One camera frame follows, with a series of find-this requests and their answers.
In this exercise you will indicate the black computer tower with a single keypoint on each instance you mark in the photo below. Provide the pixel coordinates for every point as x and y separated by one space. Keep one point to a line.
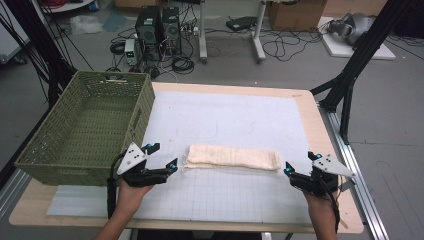
148 31
171 30

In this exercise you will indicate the grey headset device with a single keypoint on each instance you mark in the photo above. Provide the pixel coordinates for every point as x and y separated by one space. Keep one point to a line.
350 26

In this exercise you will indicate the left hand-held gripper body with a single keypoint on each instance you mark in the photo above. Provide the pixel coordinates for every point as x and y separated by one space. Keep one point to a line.
131 160

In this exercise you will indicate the black metal frame stand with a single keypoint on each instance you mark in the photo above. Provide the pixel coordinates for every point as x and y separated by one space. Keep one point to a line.
353 60
40 50

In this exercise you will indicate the brown cardboard box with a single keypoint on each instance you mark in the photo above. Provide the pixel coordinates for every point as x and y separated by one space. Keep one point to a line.
296 15

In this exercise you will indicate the white grid mat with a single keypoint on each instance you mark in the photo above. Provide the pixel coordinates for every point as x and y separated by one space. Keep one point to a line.
226 133

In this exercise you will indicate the person's left hand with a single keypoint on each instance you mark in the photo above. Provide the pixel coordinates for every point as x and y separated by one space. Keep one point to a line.
131 196

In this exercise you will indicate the white desk leg frame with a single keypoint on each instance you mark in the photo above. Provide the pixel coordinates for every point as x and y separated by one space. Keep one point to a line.
256 33

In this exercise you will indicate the person's right hand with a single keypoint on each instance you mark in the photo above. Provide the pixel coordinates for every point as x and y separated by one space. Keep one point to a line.
320 205

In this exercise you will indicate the cream towel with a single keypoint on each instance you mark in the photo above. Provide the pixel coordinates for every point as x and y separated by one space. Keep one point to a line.
231 157

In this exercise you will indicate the small grey power supply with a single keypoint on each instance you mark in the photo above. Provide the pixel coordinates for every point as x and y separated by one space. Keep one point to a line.
130 51

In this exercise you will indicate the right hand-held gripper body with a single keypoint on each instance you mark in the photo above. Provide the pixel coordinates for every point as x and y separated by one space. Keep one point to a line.
325 173

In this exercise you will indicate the green woven basket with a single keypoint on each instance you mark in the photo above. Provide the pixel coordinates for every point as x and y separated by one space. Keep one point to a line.
90 126

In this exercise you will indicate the white flat board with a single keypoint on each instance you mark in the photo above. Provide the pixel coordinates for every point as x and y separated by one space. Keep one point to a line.
343 48

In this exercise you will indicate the black flat device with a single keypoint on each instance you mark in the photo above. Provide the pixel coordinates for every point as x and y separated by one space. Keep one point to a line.
241 23

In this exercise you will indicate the aluminium floor rail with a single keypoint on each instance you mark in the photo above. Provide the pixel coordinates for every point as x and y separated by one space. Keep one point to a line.
358 173

